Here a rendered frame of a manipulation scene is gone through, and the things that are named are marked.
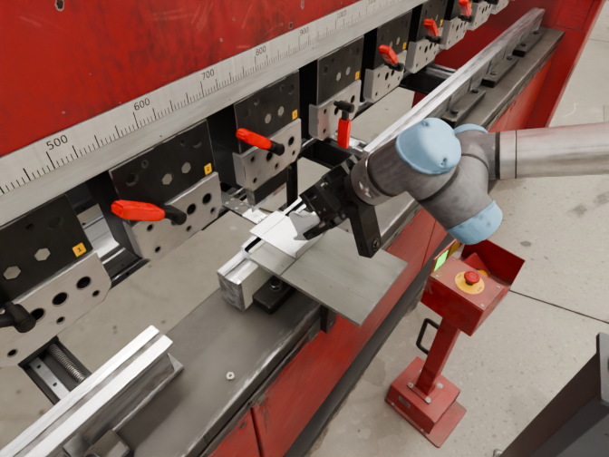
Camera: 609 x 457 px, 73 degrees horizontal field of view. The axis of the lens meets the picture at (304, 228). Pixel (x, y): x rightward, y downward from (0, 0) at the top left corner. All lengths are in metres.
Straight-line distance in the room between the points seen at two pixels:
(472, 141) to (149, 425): 0.72
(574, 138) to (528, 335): 1.52
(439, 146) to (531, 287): 1.83
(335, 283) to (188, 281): 1.44
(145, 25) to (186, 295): 1.71
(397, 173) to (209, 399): 0.52
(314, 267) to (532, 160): 0.41
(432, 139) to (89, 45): 0.39
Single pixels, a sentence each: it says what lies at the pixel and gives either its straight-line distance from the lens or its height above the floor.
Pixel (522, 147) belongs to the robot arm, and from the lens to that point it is 0.70.
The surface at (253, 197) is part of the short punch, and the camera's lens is 0.78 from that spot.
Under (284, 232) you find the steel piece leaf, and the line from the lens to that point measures 0.88.
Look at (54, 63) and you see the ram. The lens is 0.46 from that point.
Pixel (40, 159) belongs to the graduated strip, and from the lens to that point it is 0.48.
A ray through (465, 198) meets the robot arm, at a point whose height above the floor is 1.26.
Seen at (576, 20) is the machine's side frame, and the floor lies 0.93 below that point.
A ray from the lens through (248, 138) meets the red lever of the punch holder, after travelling 0.59.
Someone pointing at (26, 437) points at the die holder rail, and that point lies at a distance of 0.80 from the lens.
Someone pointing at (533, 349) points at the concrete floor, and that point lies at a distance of 2.11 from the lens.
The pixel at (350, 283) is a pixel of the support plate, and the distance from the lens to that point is 0.79.
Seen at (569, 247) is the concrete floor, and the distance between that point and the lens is 2.66.
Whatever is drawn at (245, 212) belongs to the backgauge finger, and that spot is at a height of 1.00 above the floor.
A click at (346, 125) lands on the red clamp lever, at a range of 0.83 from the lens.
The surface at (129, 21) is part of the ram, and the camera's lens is 0.49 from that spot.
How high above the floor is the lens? 1.61
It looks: 44 degrees down
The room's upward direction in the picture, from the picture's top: straight up
